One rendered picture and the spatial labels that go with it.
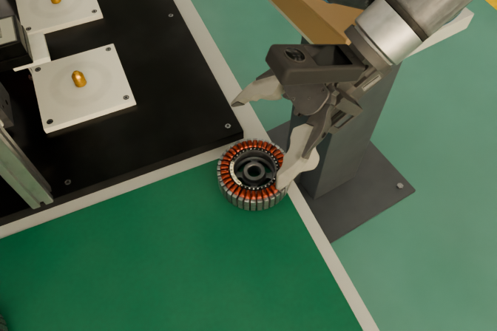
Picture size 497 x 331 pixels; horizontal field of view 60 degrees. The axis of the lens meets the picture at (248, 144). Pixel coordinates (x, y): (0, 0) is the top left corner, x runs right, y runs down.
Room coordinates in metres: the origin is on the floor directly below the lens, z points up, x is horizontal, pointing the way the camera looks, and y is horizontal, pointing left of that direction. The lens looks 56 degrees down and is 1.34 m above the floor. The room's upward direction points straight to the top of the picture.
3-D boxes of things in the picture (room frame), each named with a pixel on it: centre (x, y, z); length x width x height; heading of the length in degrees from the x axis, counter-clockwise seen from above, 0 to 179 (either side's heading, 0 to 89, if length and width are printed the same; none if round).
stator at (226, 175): (0.33, -0.01, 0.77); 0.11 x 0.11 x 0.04
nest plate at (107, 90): (0.50, 0.29, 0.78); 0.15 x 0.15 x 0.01; 24
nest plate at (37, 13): (0.72, 0.39, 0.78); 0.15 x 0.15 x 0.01; 24
